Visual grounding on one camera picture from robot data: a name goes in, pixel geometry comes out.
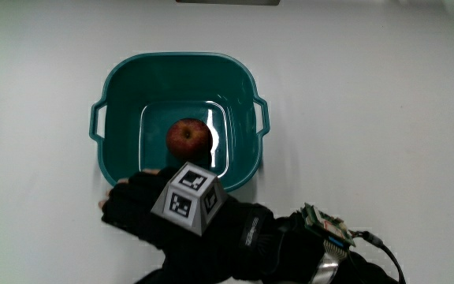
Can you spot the teal plastic basin plate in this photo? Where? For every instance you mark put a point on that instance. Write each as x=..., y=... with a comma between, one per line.
x=160, y=87

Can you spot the person's right hand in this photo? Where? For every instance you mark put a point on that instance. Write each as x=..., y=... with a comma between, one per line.
x=219, y=244

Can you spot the red apple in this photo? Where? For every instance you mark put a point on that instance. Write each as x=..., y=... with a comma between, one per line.
x=187, y=139

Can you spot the green circuit board module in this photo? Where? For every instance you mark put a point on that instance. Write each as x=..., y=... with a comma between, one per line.
x=327, y=226

